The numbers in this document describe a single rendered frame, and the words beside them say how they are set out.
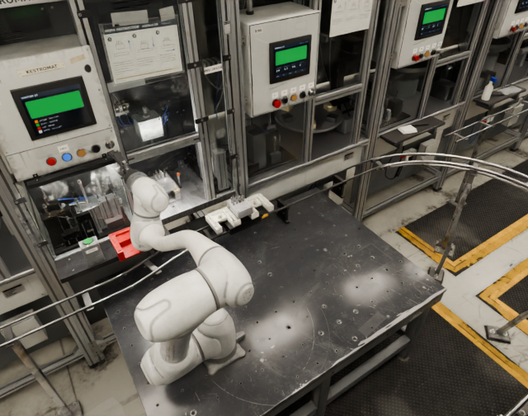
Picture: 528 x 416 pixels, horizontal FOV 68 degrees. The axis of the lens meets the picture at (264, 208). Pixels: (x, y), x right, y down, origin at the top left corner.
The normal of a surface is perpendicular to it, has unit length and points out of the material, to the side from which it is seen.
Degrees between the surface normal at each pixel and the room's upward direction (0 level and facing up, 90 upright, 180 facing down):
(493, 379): 0
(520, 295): 0
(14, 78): 90
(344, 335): 0
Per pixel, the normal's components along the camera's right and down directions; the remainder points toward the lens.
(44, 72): 0.55, 0.52
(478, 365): -0.02, -0.77
